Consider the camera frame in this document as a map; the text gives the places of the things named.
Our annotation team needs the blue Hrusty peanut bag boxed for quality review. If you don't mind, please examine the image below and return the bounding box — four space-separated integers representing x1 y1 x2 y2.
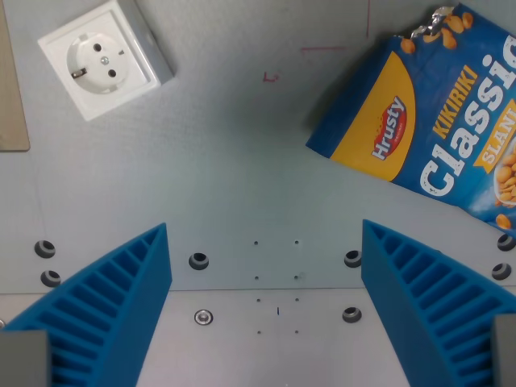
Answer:
305 2 516 238

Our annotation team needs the beige flat board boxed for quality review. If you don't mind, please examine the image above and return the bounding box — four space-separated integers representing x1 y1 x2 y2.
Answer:
0 0 31 153

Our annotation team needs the white wall power socket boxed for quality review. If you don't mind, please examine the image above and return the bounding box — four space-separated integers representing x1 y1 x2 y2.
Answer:
37 0 177 123

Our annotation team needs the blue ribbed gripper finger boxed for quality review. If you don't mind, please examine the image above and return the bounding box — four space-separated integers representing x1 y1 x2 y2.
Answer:
0 222 173 387
360 218 516 387

